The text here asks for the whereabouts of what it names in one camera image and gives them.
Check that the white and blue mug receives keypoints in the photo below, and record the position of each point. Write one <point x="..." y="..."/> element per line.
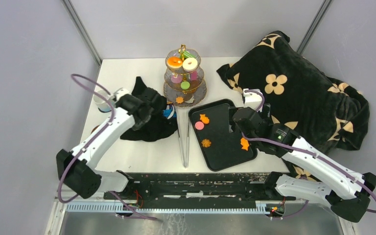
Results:
<point x="101" y="104"/>

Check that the black serving tray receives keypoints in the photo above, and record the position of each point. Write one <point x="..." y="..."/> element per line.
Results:
<point x="225" y="150"/>

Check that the pink cake slice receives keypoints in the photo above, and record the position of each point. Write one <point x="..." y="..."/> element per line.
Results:
<point x="193" y="76"/>

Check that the blue patterned item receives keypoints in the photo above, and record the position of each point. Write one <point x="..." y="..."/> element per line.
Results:
<point x="170" y="111"/>

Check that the brown madeleine bread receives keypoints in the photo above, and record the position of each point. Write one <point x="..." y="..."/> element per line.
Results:
<point x="194" y="85"/>

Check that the orange flower cookie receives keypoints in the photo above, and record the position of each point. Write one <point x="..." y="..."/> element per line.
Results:
<point x="206" y="143"/>

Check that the three-tier glass cake stand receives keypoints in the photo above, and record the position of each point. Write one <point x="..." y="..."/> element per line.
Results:
<point x="184" y="79"/>

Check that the orange fish cookie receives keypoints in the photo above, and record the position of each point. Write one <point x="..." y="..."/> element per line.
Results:
<point x="204" y="119"/>
<point x="244" y="144"/>

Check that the orange frosted donut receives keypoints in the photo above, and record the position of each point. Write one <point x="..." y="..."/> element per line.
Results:
<point x="174" y="62"/>

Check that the green cake slice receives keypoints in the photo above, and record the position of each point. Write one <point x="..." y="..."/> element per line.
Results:
<point x="184" y="54"/>

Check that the brown round chocolate cookie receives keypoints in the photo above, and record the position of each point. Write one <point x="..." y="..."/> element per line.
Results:
<point x="190" y="100"/>

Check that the pink round cookie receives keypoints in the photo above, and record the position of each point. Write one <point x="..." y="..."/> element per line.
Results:
<point x="199" y="125"/>

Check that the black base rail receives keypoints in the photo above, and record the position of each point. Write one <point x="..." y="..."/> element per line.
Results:
<point x="199" y="190"/>

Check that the black floral blanket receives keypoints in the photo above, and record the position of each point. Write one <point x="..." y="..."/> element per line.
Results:
<point x="327" y="112"/>

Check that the green round cookie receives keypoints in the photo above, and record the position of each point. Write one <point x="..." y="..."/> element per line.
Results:
<point x="185" y="85"/>

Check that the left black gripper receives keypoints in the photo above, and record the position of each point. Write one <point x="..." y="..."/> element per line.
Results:
<point x="137" y="126"/>

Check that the black cloth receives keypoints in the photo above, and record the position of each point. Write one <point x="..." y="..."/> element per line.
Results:
<point x="158" y="127"/>

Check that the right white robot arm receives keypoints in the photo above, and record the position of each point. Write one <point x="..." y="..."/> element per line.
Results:
<point x="346" y="192"/>

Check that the orange leaf cookie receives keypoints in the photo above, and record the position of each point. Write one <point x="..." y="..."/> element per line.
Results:
<point x="179" y="100"/>

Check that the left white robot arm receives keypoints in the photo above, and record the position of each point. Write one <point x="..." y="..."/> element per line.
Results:
<point x="77" y="168"/>

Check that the metal serving tongs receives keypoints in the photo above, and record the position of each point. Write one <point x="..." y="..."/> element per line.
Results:
<point x="184" y="134"/>

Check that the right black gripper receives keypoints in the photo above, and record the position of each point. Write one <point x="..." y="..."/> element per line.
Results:
<point x="265" y="112"/>

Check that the white frosted donut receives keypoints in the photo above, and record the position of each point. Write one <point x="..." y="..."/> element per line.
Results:
<point x="190" y="64"/>

